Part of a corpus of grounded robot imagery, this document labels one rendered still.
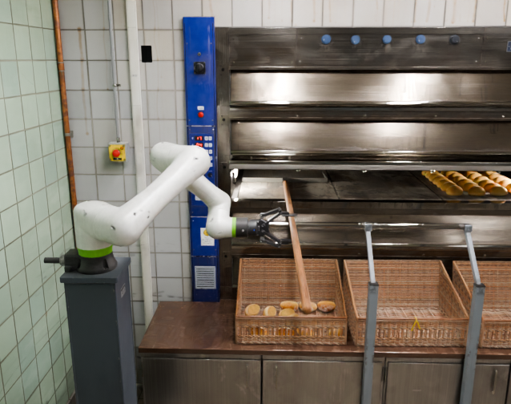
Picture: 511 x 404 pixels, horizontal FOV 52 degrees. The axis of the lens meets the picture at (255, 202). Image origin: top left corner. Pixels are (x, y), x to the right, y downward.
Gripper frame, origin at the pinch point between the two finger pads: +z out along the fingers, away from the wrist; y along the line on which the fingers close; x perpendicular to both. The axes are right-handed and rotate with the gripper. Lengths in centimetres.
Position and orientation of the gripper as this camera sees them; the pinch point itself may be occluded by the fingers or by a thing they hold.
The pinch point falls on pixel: (293, 228)
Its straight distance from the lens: 242.6
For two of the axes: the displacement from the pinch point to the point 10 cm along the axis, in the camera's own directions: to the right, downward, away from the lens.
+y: 0.0, 9.6, 2.6
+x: -0.2, 2.6, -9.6
